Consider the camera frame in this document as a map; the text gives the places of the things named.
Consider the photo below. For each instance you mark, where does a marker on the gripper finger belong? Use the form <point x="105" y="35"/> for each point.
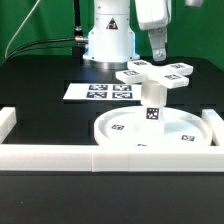
<point x="158" y="38"/>

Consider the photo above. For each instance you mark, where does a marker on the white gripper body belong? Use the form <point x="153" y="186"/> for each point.
<point x="152" y="14"/>

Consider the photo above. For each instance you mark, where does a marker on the white cross-shaped table base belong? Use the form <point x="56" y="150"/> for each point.
<point x="171" y="76"/>

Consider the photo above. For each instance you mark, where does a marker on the white round table top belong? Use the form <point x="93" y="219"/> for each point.
<point x="138" y="126"/>

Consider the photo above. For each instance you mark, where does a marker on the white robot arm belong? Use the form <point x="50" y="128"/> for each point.
<point x="111" y="41"/>

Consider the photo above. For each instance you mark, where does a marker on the white sheet with markers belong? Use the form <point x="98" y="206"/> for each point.
<point x="109" y="92"/>

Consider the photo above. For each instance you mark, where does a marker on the black vertical cable connector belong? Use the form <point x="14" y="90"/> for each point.
<point x="78" y="32"/>

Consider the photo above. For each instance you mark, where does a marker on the white U-shaped boundary frame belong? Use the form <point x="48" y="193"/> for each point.
<point x="16" y="157"/>

